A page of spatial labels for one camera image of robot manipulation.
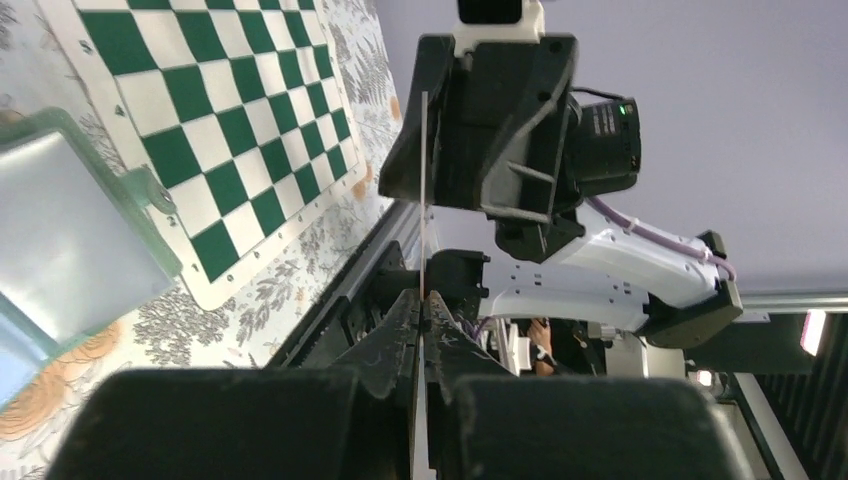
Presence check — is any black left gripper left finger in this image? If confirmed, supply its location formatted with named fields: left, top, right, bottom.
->
left=47, top=289, right=421, bottom=479

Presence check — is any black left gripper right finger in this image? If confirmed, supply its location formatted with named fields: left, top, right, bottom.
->
left=423, top=292, right=754, bottom=479

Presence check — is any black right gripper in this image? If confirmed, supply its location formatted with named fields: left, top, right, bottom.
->
left=378, top=1, right=641, bottom=263

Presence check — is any gold VIP credit card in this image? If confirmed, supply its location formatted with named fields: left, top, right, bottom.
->
left=419, top=90, right=429, bottom=303

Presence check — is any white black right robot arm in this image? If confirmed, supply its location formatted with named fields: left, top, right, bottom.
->
left=378, top=1, right=743, bottom=349

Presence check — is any green white chessboard mat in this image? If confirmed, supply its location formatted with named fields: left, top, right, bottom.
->
left=39, top=1, right=367, bottom=310

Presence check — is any floral patterned tablecloth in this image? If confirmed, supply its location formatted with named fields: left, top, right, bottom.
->
left=1, top=1, right=401, bottom=479

